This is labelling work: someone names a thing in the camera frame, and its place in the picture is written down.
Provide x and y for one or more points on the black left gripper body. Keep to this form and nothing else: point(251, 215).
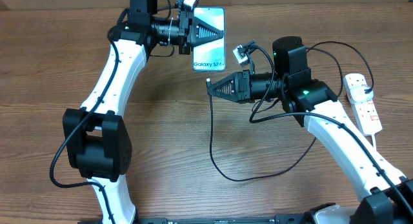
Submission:
point(176, 33)

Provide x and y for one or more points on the Galaxy smartphone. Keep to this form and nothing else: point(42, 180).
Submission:
point(211, 56)

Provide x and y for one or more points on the white power strip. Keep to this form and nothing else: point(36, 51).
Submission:
point(365, 113)

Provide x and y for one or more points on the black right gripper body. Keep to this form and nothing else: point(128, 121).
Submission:
point(262, 85)

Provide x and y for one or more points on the white charger adapter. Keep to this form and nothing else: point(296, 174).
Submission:
point(360, 94)

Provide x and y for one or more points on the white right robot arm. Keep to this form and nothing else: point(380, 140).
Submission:
point(383, 191)

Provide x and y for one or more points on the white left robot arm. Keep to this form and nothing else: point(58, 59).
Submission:
point(96, 139)

